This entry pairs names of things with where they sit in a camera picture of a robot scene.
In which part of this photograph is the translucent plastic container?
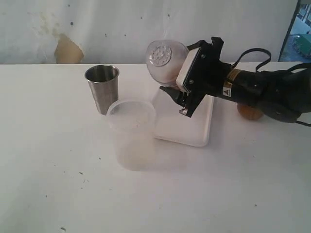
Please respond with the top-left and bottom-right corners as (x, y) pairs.
(106, 99), (156, 171)

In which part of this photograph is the clear measuring beaker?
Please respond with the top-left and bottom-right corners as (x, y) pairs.
(158, 69), (179, 90)

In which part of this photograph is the clear plastic dome lid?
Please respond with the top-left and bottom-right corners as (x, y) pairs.
(146, 40), (189, 84)

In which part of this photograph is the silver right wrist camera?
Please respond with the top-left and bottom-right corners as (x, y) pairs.
(176, 47), (201, 94)

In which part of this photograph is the brown wooden cup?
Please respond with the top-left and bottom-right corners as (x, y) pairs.
(237, 103), (264, 121)

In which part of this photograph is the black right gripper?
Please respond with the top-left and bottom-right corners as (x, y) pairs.
(159, 37), (230, 117)

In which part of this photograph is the black metal frame post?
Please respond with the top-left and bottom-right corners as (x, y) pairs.
(277, 0), (301, 62)

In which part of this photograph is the white plastic tray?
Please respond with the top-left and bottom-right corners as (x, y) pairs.
(152, 89), (214, 147)

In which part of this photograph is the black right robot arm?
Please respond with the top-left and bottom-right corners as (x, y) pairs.
(160, 37), (311, 126)

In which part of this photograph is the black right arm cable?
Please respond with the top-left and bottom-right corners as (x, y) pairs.
(230, 48), (311, 127)

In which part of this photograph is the stainless steel cup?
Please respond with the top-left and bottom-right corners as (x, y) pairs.
(85, 65), (120, 115)

